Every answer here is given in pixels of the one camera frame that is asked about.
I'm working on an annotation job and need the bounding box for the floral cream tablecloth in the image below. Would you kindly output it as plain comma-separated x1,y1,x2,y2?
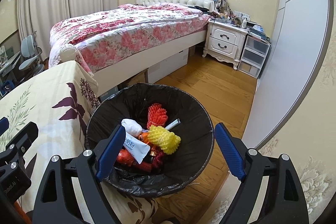
1,61,157,223

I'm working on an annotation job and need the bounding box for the clear plastic drawer unit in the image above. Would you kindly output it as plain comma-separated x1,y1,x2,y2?
238,35,270,79

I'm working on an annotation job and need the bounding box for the pink floral quilt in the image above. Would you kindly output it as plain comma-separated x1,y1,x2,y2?
49,3,210,75

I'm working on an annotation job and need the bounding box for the red foam fruit net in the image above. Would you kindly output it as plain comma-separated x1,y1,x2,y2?
147,103,168,130

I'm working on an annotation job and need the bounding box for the white round bed post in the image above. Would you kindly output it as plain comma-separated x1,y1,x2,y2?
59,44,77,63

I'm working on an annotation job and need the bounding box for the white box under bed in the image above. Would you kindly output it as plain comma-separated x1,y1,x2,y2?
147,49,189,84

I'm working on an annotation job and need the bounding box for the orange plastic wrapper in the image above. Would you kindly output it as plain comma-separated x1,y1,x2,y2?
138,132,150,144

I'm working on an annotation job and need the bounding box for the white sliding wardrobe door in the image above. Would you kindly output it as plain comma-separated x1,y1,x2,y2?
243,0,334,149

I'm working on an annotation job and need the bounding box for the black lined trash bin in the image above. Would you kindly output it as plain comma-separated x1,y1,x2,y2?
85,84,214,198

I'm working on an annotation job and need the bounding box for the white two-drawer nightstand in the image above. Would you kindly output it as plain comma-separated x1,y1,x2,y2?
202,19,248,70

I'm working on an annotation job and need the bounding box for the white paper ball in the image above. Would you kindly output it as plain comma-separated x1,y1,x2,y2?
121,119,142,138

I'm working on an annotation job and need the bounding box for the grey study desk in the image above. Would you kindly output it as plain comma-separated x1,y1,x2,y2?
1,52,21,85

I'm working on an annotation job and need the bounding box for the silver white foil pouch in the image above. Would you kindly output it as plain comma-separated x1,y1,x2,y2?
123,133,150,164

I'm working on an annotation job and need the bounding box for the white bed with headboard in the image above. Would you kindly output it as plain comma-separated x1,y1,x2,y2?
49,0,215,94

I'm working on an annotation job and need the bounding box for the grey office chair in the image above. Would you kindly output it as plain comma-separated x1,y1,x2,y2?
19,33,45,79

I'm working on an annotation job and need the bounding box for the red plastic bag ball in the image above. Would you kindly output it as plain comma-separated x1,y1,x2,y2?
116,149,151,172

